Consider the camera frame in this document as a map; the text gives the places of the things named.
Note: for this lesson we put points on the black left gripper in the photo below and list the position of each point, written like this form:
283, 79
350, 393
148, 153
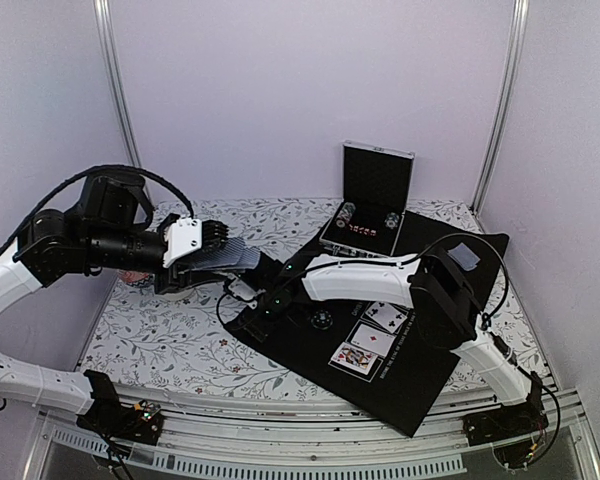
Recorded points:
172, 282

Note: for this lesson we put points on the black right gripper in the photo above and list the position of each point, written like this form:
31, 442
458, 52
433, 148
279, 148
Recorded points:
260, 328

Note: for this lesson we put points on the black and green chip stack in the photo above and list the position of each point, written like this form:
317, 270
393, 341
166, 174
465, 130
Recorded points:
321, 320

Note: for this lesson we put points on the blue playing card deck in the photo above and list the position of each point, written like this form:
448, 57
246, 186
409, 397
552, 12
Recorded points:
235, 255

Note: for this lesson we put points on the face up queen card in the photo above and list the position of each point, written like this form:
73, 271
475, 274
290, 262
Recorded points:
354, 358

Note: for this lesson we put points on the face up club card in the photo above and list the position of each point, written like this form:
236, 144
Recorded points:
386, 316

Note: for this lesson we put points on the face up diamond card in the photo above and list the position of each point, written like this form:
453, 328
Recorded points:
372, 339

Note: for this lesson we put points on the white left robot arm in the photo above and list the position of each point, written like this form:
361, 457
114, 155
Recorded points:
52, 271

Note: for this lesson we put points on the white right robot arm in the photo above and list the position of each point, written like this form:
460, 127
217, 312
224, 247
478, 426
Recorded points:
431, 283

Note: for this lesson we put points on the red patterned small bowl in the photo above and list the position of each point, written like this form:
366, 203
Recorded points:
135, 279

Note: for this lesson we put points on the red dice row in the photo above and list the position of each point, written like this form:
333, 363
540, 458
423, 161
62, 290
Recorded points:
365, 231

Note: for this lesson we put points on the cream cylindrical cup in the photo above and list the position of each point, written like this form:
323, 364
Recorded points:
175, 297

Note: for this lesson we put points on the green blue black chip row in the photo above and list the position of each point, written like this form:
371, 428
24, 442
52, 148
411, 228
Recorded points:
392, 220

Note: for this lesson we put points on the aluminium poker chip case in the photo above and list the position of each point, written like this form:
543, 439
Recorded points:
377, 180

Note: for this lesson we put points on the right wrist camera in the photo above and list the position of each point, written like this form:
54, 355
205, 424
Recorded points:
240, 291

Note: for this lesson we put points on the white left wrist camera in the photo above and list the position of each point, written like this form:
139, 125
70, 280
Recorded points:
182, 238

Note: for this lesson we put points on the left aluminium frame post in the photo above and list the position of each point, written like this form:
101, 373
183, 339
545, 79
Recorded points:
104, 24

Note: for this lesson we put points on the aluminium frame post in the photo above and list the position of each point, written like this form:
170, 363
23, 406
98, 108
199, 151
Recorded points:
512, 61
104, 24

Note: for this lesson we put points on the front aluminium rail base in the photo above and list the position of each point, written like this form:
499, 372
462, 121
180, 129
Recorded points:
307, 433

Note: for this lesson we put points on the right aluminium frame post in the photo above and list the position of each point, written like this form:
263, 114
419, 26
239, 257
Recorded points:
512, 61

